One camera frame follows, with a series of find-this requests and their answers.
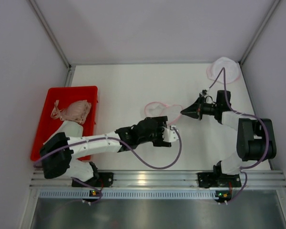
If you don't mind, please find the white mesh laundry bag pink trim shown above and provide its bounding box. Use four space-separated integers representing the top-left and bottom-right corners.
144 102 183 125

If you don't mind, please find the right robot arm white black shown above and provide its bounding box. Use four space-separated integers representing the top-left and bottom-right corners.
181 90 276 175

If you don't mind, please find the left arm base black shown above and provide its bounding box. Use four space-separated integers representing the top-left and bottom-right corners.
84 172 114 187

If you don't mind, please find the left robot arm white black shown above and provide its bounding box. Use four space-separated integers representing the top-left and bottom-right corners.
40 116 178 182

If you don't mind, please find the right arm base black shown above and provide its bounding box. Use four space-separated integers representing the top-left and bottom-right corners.
197 172 242 188

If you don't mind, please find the spare white mesh laundry bag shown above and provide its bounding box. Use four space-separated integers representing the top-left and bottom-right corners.
206 57 241 84

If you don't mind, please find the pink lace bra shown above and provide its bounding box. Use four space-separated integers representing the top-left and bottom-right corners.
51 100 92 125

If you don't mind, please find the red plastic bin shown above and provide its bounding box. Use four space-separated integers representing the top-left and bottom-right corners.
31 86 98 161

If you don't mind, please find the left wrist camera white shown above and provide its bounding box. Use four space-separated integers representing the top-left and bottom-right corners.
163 125 180 143

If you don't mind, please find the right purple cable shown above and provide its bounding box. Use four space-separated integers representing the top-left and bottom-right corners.
208 67 271 204

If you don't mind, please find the aluminium mounting rail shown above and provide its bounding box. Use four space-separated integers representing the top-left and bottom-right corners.
29 170 286 190

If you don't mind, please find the slotted cable duct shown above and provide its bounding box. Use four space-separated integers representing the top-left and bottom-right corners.
38 188 232 200

